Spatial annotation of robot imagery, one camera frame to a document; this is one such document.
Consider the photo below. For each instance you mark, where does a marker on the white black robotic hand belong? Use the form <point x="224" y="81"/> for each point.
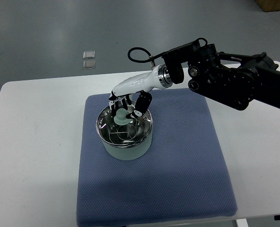
<point x="143" y="84"/>

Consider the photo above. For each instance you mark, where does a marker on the glass lid with green knob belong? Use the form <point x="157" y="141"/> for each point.
<point x="129" y="135"/>

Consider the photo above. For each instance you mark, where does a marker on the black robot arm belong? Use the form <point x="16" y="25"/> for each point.
<point x="230" y="79"/>

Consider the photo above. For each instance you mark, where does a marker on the upper metal floor plate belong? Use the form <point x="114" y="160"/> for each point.
<point x="89" y="54"/>

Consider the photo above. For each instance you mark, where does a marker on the blue textured mat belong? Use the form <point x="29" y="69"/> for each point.
<point x="183" y="175"/>

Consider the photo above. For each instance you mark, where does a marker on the green pot with handle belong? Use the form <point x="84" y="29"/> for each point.
<point x="129" y="153"/>

